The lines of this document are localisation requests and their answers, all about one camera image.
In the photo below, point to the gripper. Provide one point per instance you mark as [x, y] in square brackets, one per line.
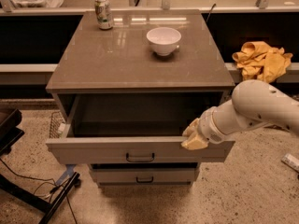
[209, 128]

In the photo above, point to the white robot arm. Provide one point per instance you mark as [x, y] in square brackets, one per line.
[254, 104]

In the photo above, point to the yellow crumpled cloth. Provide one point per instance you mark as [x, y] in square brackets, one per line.
[258, 60]

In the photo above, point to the white box on floor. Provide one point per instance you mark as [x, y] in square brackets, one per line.
[291, 161]

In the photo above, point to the grey drawer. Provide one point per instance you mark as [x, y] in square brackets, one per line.
[132, 128]
[144, 176]

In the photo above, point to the green white drink can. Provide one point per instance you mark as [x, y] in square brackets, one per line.
[103, 14]

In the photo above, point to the black chair base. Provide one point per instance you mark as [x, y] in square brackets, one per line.
[30, 166]

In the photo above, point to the grey top drawer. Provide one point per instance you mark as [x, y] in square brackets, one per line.
[132, 128]

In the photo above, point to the grey drawer cabinet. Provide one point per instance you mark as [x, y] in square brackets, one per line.
[120, 60]

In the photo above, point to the blue tape on floor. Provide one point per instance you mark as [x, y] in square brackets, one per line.
[69, 171]

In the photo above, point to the grey bottom drawer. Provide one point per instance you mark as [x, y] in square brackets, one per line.
[144, 176]

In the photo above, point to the white ceramic bowl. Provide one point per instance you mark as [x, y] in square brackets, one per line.
[163, 40]

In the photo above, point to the wire mesh basket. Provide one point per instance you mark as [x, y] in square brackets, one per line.
[57, 124]

